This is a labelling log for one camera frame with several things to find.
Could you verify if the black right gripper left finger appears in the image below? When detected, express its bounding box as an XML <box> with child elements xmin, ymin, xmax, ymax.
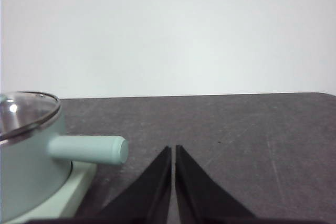
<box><xmin>97</xmin><ymin>145</ymin><xmax>172</xmax><ymax>219</ymax></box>

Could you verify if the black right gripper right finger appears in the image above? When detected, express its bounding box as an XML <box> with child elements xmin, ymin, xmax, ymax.
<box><xmin>175</xmin><ymin>144</ymin><xmax>259</xmax><ymax>221</ymax></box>

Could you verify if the glass lid with green knob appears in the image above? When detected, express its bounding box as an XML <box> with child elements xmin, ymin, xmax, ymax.
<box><xmin>0</xmin><ymin>91</ymin><xmax>61</xmax><ymax>143</ymax></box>

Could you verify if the mint green breakfast machine base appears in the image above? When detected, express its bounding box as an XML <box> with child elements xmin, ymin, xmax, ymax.
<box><xmin>10</xmin><ymin>162</ymin><xmax>98</xmax><ymax>224</ymax></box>

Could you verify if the mint green pot with handle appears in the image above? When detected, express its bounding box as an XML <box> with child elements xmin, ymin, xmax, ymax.
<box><xmin>0</xmin><ymin>107</ymin><xmax>129</xmax><ymax>222</ymax></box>

